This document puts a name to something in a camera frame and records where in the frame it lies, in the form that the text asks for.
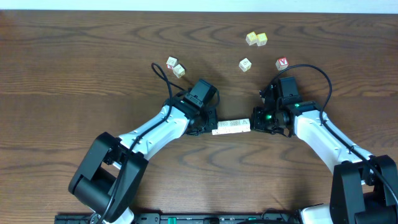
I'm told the white block with bug drawing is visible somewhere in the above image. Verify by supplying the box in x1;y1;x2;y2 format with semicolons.
241;118;251;132

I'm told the yellow block of pair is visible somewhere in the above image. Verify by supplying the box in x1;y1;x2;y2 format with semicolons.
256;32;268;47
246;32;258;45

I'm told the yellow block left of pair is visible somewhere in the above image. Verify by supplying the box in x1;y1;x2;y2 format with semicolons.
246;32;258;45

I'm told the white block with red side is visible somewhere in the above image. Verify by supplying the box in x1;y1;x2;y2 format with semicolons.
166;57;178;70

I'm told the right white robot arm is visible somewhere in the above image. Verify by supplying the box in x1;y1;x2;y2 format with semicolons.
252;82;397;223

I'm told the white block with yellow side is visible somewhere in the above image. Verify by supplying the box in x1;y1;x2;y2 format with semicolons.
173;64;186;78

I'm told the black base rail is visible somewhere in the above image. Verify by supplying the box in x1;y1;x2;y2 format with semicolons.
54;206;312;224

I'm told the cream block near top centre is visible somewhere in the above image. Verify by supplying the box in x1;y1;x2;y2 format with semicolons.
239;58;252;72

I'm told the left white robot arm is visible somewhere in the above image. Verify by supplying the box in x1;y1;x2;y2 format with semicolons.
68;97;217;223

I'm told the red letter block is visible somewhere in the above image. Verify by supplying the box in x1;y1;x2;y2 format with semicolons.
275;57;289;71

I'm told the yellow block right of pair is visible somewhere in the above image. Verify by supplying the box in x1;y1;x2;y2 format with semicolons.
256;32;268;47

